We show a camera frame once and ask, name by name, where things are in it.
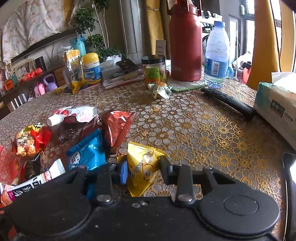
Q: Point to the white standing air conditioner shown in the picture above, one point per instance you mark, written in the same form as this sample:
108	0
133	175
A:
134	28

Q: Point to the teal spray bottle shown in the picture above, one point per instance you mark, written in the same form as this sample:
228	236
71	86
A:
78	44

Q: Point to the orange retro radio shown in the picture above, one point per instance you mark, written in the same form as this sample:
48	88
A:
9	84

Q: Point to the black-lid glass jar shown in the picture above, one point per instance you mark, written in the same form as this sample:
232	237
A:
154	67

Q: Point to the floral cloth cover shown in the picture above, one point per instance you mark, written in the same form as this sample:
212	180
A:
33	22

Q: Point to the yellow snack packet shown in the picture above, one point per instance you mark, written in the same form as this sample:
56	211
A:
143	163

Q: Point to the clear plastic water bottle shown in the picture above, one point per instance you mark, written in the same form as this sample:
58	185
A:
217	56

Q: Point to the white red noodle packet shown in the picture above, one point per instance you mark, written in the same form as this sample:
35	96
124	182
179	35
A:
9	192

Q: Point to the red insulated water bottle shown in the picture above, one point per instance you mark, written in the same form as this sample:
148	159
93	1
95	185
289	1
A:
185	33

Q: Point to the tissue box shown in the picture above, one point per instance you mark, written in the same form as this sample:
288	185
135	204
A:
275	102

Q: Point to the small wrapped pastry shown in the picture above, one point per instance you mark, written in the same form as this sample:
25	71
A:
160	90

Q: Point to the red-white packet with bottle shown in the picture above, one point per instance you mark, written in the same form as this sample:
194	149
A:
64	123

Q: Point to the purple kettlebell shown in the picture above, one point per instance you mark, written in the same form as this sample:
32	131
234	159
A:
50	83

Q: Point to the pink small bag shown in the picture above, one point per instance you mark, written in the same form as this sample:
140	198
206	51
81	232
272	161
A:
39	89

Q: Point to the yellow standing pouch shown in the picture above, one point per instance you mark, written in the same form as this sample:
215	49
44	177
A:
74	70

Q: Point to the potted green plant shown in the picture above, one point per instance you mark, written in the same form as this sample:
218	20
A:
92	21

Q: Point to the wooden tv cabinet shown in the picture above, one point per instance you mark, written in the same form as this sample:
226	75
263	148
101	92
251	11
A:
15	97

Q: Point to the stack of books and papers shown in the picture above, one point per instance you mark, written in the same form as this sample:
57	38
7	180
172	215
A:
121	72

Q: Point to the black remote control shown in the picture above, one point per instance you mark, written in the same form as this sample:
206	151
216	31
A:
247	111

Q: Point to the yellow curtain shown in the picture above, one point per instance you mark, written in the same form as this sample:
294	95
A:
154	23

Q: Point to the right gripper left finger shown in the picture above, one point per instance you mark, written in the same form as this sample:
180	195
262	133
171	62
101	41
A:
100	181

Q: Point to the orange-yellow chips bag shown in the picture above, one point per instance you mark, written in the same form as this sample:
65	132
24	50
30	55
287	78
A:
31	140

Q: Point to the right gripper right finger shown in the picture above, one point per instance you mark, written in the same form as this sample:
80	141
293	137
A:
184	178

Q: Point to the brown-red foil snack bag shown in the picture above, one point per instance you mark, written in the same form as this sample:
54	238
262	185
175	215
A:
116	125

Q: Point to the framed photo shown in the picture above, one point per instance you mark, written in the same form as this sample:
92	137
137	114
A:
24	68

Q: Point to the yellow-lid supplement bottle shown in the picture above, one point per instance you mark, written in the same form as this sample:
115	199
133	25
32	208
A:
91	68

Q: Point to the blue snack packet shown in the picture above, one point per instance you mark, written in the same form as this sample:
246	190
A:
89	152

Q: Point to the black speaker cylinder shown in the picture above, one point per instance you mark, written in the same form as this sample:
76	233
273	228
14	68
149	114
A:
40	63

